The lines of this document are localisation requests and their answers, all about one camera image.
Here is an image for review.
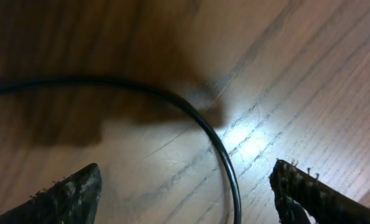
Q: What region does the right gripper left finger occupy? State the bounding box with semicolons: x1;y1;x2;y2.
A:
0;163;102;224

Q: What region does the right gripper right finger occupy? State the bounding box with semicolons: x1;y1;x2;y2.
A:
269;159;370;224

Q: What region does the long black usb cable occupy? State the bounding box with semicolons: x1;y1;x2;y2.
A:
0;76;243;224

